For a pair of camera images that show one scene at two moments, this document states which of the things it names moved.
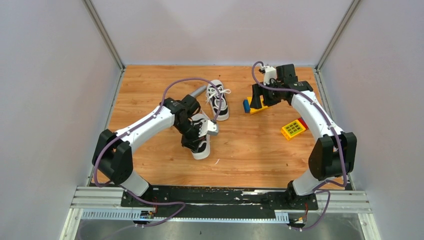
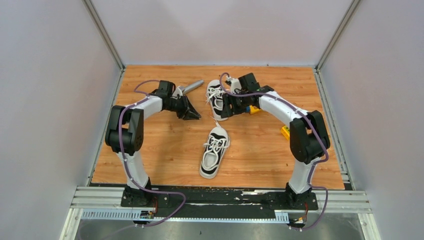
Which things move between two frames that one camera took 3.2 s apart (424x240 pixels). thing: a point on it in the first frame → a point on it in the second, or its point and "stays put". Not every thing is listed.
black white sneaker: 198,144 → 217,143
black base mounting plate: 196,202 stays put
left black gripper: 190,143 → 188,112
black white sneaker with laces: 213,99 stays put
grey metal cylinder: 198,91 → 189,88
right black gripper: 257,91 → 228,100
